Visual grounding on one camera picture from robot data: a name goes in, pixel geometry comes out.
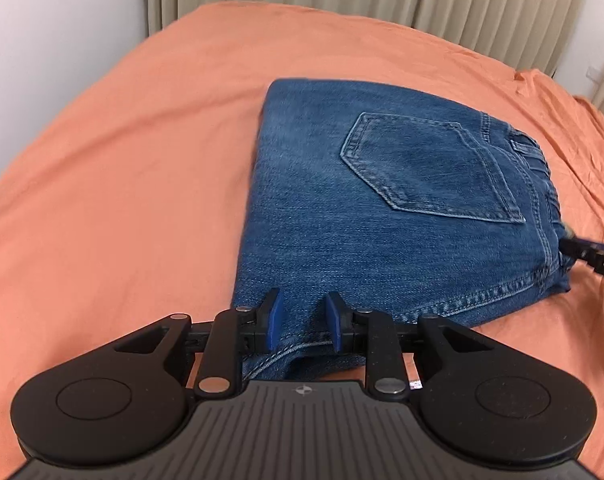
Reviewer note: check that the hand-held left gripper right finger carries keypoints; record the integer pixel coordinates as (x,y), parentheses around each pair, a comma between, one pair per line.
(333,322)

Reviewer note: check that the orange bed sheet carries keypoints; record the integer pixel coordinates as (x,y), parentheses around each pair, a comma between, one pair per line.
(106,160)

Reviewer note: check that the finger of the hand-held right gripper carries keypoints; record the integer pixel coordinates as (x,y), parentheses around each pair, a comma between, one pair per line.
(597,257)

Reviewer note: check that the blue denim pants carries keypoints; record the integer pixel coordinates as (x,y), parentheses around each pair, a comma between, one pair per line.
(357,210)

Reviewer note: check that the white wall socket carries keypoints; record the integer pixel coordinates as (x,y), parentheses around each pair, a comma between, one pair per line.
(592,72)

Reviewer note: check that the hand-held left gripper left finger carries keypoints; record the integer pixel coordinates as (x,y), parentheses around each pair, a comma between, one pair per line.
(274,322)

